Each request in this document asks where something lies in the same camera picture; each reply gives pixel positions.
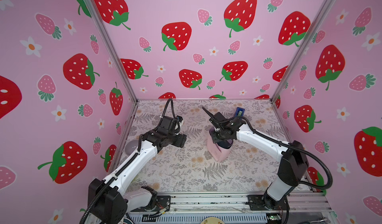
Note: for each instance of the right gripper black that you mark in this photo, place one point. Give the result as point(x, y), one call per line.
point(215, 140)

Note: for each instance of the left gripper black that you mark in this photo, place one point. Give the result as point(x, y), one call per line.
point(180, 140)

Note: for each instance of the purple wrapping paper sheet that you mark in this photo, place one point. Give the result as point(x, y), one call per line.
point(220, 150)

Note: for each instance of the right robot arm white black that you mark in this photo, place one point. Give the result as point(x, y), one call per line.
point(292, 158)

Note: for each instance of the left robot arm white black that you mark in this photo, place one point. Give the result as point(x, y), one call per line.
point(108, 199)

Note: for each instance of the blue tape dispenser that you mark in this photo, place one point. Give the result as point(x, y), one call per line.
point(239, 111)

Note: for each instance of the grey round lid disc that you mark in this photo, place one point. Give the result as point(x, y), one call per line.
point(131, 147)

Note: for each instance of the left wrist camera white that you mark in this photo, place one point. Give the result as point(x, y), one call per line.
point(180, 120)

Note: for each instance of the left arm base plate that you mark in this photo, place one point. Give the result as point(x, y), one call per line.
point(159, 203)

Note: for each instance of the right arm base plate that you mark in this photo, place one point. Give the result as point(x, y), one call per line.
point(262, 203)

